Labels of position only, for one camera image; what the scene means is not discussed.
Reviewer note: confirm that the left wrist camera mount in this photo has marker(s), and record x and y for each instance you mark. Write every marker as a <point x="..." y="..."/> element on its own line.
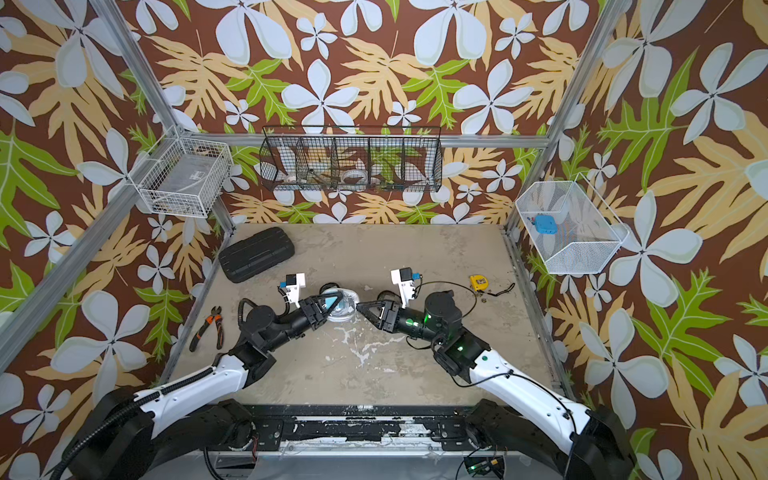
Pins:
<point x="291" y="288"/>

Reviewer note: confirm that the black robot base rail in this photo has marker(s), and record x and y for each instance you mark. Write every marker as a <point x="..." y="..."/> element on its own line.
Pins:
<point x="447" y="428"/>

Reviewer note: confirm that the black wire basket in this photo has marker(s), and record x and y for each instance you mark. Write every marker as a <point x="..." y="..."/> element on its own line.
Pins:
<point x="357" y="159"/>

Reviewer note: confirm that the orange handled pliers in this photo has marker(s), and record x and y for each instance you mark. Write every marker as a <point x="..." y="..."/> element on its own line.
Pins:
<point x="214" y="319"/>

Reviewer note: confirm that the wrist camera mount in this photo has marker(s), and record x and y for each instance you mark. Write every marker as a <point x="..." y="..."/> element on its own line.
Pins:
<point x="404" y="279"/>
<point x="291" y="288"/>

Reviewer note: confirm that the yellow tape measure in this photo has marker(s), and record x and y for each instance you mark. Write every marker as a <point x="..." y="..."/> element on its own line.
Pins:
<point x="479" y="283"/>

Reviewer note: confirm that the blue object in basket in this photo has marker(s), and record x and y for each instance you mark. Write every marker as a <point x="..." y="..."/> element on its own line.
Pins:
<point x="545" y="225"/>

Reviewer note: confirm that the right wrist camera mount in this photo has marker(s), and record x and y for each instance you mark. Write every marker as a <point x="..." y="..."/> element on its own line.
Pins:
<point x="404" y="279"/>

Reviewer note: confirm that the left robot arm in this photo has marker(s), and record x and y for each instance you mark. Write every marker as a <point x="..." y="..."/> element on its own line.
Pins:
<point x="128" y="434"/>

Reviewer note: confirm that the white wire basket left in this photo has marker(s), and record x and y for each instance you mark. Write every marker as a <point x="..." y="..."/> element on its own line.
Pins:
<point x="182" y="175"/>

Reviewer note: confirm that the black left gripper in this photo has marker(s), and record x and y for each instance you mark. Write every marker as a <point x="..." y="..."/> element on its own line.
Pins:
<point x="315" y="317"/>

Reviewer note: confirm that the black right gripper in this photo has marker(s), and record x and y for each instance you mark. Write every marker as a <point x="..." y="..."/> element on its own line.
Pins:
<point x="391" y="316"/>

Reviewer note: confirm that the white wire basket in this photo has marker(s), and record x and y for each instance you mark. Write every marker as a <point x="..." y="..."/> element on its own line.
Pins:
<point x="182" y="175"/>
<point x="589" y="234"/>

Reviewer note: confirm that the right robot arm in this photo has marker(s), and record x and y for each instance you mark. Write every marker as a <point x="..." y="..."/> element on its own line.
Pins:
<point x="524" y="416"/>

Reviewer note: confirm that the white wire basket right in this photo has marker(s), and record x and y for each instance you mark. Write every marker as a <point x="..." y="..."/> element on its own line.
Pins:
<point x="589" y="234"/>

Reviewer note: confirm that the black ribbed hard case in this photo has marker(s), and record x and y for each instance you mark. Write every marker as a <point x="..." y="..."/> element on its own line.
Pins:
<point x="251" y="256"/>

